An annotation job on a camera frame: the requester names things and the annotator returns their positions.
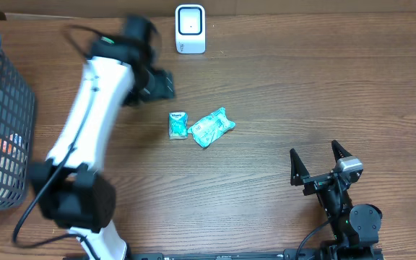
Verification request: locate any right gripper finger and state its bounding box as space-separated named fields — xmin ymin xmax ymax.
xmin=331 ymin=139 xmax=351 ymax=162
xmin=290 ymin=149 xmax=310 ymax=186

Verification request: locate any teal Kleenex tissue pack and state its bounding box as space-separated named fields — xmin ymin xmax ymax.
xmin=168 ymin=111 xmax=188 ymax=139

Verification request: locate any teal wet wipes pack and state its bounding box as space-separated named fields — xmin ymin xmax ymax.
xmin=188 ymin=107 xmax=235 ymax=148

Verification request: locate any orange Kleenex tissue pack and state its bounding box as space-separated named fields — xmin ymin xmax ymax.
xmin=0 ymin=134 xmax=25 ymax=162

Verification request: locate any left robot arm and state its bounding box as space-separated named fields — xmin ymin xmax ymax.
xmin=28 ymin=15 xmax=175 ymax=259

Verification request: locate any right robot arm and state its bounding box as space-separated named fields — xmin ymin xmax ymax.
xmin=283 ymin=140 xmax=384 ymax=260

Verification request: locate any white barcode scanner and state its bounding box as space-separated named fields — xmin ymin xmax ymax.
xmin=175 ymin=4 xmax=207 ymax=54

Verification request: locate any dark grey mesh basket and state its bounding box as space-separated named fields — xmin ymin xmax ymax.
xmin=0 ymin=35 xmax=37 ymax=210

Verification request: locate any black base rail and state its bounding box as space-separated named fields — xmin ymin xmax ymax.
xmin=130 ymin=248 xmax=384 ymax=260

